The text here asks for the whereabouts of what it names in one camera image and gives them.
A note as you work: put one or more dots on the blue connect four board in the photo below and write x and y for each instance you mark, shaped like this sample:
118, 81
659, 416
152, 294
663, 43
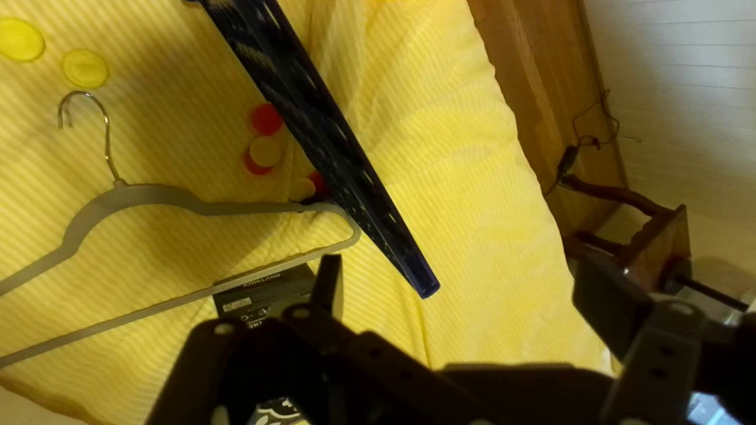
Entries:
272, 55

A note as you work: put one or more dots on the yellow game disc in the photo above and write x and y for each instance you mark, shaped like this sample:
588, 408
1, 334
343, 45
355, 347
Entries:
21, 40
87, 69

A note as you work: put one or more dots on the orange game disc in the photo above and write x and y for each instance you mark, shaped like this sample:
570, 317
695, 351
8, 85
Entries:
318, 182

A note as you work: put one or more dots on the black patterned box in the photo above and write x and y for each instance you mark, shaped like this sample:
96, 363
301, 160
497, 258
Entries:
271, 295

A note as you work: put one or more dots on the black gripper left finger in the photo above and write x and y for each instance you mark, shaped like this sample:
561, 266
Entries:
327, 284

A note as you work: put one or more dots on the dark wooden side table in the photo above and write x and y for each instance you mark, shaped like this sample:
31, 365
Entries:
659, 255

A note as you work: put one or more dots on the grey clothes hanger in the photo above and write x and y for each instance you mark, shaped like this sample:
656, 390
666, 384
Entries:
121, 215

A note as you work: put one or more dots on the yellow striped bed sheet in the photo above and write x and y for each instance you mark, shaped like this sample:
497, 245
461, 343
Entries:
415, 81

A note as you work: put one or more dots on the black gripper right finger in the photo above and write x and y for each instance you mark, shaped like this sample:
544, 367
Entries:
611, 304

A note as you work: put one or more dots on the wooden bunk bed frame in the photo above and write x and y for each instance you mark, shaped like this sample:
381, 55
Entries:
550, 75

